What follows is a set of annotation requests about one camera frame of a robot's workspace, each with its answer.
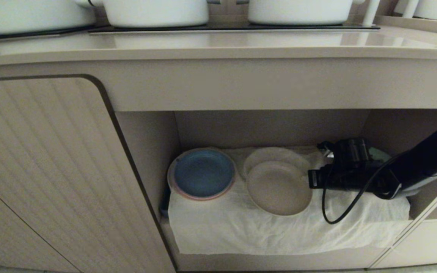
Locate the white cloth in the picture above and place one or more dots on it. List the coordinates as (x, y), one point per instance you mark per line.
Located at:
(241, 231)

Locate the white plate with pink rim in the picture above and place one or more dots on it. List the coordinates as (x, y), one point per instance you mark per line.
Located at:
(170, 182)

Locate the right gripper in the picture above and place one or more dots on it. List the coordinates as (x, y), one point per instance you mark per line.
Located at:
(345, 180)

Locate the pale green plate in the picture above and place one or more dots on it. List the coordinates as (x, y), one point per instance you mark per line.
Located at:
(379, 154)

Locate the ribbed beige cabinet door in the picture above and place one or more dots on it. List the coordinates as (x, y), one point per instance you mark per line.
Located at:
(51, 170)

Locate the beige plate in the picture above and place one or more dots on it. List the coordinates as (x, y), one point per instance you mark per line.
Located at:
(271, 154)
(278, 189)

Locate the black cooktop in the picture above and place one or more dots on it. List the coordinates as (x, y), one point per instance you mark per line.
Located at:
(218, 27)

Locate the plain beige cabinet door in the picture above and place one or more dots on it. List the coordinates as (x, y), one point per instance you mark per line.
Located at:
(431, 242)

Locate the white kitchen appliance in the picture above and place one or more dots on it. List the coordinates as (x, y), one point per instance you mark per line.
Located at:
(436, 8)

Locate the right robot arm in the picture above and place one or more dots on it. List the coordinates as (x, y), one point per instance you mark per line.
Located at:
(425, 161)

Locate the white pot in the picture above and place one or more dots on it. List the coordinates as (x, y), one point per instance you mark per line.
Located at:
(154, 13)
(32, 15)
(298, 11)

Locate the blue plate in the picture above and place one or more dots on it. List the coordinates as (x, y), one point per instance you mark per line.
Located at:
(203, 173)

